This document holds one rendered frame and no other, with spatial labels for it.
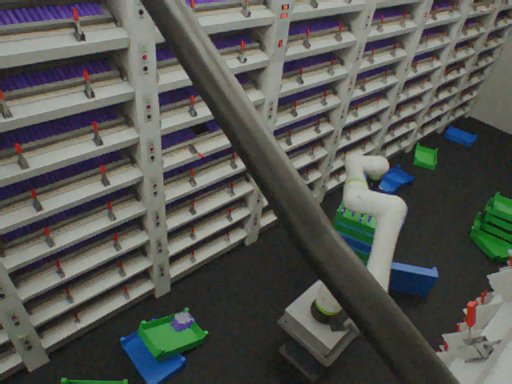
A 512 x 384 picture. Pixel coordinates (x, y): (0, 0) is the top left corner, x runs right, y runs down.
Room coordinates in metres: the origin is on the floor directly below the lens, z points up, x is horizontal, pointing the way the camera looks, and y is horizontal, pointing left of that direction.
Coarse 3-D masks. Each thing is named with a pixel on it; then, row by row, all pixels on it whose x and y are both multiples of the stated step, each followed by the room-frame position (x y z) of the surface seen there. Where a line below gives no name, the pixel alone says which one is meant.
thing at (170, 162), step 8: (160, 136) 1.55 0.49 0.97; (200, 144) 1.59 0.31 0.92; (208, 144) 1.61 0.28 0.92; (216, 144) 1.62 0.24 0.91; (224, 144) 1.64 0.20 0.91; (176, 152) 1.49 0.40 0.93; (184, 152) 1.51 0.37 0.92; (200, 152) 1.54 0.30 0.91; (208, 152) 1.58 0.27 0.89; (168, 160) 1.43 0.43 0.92; (176, 160) 1.45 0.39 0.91; (184, 160) 1.47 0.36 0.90; (192, 160) 1.52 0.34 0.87; (168, 168) 1.42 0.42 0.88
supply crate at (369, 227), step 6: (342, 204) 2.01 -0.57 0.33; (336, 216) 1.85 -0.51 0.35; (342, 216) 1.84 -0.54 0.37; (348, 216) 1.90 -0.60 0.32; (354, 216) 1.91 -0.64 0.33; (366, 216) 1.92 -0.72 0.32; (372, 216) 1.93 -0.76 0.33; (342, 222) 1.83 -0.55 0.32; (348, 222) 1.82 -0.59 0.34; (354, 222) 1.81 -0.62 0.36; (360, 222) 1.80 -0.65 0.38; (366, 222) 1.87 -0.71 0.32; (372, 222) 1.87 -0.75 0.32; (360, 228) 1.79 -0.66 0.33; (366, 228) 1.78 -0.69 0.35; (372, 228) 1.77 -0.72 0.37; (372, 234) 1.76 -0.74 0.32
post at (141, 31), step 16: (128, 0) 1.32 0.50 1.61; (128, 16) 1.32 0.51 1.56; (144, 32) 1.35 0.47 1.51; (128, 48) 1.33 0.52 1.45; (128, 64) 1.34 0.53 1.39; (144, 80) 1.34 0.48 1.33; (144, 128) 1.33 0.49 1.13; (144, 144) 1.33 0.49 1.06; (160, 144) 1.38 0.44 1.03; (144, 160) 1.32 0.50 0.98; (160, 160) 1.38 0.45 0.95; (144, 176) 1.32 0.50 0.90; (160, 176) 1.37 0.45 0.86; (144, 192) 1.32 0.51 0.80; (160, 192) 1.37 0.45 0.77; (160, 208) 1.36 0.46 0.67; (160, 256) 1.35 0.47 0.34; (160, 288) 1.34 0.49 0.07
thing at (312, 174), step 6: (306, 168) 2.32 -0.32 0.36; (312, 168) 2.34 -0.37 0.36; (318, 168) 2.35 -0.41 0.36; (300, 174) 2.24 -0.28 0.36; (306, 174) 2.27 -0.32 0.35; (312, 174) 2.31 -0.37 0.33; (318, 174) 2.33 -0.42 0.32; (306, 180) 2.22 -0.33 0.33; (312, 180) 2.26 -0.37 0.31; (264, 198) 1.96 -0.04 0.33; (264, 204) 1.91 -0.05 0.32
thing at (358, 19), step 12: (372, 0) 2.37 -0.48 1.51; (348, 12) 2.41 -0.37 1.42; (360, 12) 2.36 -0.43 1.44; (372, 12) 2.39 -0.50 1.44; (360, 24) 2.34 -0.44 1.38; (360, 36) 2.35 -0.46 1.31; (348, 48) 2.37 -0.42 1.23; (360, 60) 2.40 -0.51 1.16; (336, 84) 2.38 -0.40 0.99; (348, 84) 2.35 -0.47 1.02; (348, 96) 2.38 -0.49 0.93; (336, 108) 2.35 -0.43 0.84; (336, 120) 2.34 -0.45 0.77; (336, 144) 2.39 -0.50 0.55; (324, 168) 2.34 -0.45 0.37; (324, 192) 2.40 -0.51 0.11
